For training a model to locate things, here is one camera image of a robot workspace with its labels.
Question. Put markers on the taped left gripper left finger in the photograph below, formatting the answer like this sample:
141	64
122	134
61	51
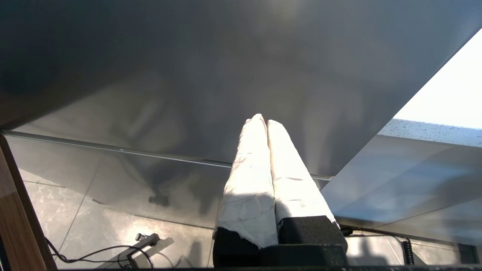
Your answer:
246	195

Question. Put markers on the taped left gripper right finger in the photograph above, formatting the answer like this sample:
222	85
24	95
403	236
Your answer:
297	192

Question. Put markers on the grey metal sheet panel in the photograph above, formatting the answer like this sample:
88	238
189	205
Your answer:
414	180

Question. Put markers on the grey upper cabinet door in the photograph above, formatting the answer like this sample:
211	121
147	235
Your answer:
188	75

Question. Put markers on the grey cabinet door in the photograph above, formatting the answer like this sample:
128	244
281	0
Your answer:
113	180
188	75

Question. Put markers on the grey lower cabinet door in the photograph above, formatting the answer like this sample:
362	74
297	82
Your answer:
113	180

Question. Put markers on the small black box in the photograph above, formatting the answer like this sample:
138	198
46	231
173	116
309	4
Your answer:
467	254

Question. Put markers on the white tall cabinet side panel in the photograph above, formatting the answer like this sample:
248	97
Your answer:
452	94

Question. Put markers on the brown wooden panel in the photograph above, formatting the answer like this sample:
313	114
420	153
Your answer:
15	226

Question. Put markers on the metal floor bracket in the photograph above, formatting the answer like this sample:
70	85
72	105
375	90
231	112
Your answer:
145	241

